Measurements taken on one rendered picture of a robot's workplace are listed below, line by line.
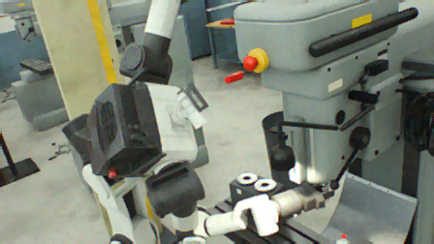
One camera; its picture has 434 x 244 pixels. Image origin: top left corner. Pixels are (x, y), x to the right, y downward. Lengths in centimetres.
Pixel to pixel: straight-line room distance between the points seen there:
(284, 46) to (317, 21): 9
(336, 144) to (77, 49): 183
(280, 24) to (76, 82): 185
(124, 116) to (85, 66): 154
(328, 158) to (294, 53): 38
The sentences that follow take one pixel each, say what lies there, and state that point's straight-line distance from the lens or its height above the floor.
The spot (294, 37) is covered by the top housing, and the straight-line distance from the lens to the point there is 94.
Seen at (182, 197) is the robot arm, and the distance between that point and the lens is 111.
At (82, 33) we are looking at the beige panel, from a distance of 258.
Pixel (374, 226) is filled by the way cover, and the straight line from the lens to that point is 174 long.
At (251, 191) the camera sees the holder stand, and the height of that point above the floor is 110.
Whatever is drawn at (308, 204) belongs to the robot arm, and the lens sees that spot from 131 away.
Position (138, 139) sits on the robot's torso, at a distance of 107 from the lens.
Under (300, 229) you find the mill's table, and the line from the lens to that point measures 172.
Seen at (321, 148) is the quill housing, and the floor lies 146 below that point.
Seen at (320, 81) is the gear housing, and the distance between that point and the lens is 103.
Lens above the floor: 202
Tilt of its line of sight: 24 degrees down
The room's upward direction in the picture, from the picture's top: 9 degrees counter-clockwise
